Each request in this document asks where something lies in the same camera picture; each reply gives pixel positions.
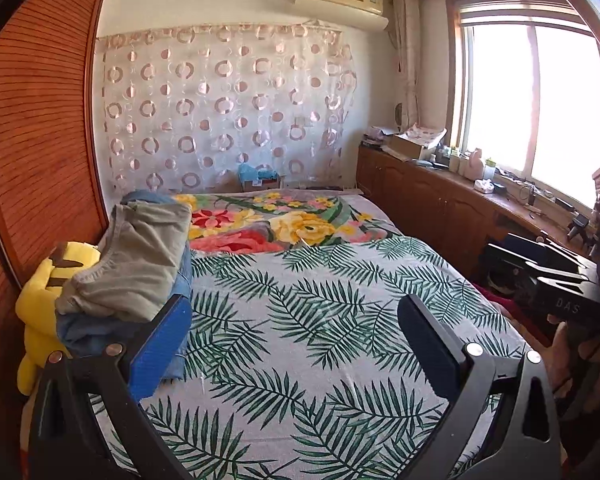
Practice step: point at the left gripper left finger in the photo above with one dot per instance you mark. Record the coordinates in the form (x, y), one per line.
(155, 345)

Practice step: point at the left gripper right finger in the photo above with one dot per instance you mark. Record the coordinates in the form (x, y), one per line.
(437, 349)

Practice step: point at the grey-green pants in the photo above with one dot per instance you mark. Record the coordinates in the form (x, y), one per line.
(143, 264)

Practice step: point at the person's right hand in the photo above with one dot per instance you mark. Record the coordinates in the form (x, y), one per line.
(570, 354)

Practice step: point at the long wooden side cabinet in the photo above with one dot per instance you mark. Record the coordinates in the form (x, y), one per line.
(445, 211)

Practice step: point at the colourful floral blanket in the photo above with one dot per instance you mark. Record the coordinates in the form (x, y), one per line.
(277, 220)

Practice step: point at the yellow plush toy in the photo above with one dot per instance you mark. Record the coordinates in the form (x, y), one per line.
(35, 307)

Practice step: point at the palm leaf print bedspread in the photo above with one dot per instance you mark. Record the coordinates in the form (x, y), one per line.
(295, 365)

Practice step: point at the white bottle on cabinet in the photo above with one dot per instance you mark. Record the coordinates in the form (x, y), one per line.
(474, 169)

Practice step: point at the blue toy at bedhead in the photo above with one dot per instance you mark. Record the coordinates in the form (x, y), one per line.
(257, 178)

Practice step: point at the wooden framed window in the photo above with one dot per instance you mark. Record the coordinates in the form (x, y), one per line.
(525, 92)

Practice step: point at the cardboard box on cabinet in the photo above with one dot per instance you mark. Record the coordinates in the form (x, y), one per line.
(416, 142)

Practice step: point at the sheer circle-pattern curtain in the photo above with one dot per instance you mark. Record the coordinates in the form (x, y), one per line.
(182, 109)

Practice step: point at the wooden louvered wardrobe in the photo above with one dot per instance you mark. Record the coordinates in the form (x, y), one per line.
(49, 185)

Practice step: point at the wall air conditioner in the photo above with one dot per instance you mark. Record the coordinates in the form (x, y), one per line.
(361, 14)

